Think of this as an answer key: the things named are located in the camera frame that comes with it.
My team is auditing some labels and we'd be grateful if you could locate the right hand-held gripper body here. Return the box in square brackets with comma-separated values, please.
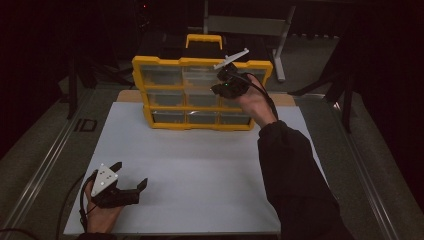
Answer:
[213, 48, 252, 99]

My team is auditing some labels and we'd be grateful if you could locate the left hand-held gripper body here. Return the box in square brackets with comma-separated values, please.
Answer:
[89, 163, 141, 210]

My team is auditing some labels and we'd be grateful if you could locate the grid of clear plastic drawers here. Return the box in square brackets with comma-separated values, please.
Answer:
[141, 65, 268, 126]

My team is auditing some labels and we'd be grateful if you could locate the yellow parts organizer box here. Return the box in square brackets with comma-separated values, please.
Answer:
[131, 33, 274, 132]

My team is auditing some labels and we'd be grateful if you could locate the person's left hand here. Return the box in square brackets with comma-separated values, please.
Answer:
[84, 181, 125, 234]

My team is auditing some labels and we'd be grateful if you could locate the person's right hand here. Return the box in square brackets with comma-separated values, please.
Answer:
[234, 74, 279, 129]

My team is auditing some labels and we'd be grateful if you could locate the black metal stand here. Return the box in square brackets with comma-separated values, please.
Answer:
[288, 63, 356, 134]
[66, 54, 81, 120]

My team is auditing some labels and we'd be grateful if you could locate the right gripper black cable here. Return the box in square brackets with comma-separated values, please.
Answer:
[229, 71, 280, 121]

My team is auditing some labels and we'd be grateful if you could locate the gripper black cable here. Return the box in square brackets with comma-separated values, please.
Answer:
[229, 71, 280, 121]
[79, 170, 99, 232]

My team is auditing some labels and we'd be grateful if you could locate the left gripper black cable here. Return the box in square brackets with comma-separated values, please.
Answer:
[79, 170, 99, 232]

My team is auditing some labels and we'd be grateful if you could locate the black floor cable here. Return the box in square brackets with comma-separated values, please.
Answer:
[54, 172, 87, 240]

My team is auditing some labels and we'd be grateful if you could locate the grey metal stand frame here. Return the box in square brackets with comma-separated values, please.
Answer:
[202, 0, 297, 83]

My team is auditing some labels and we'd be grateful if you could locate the aluminium floor rail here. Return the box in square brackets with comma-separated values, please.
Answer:
[328, 95, 393, 240]
[0, 88, 98, 234]

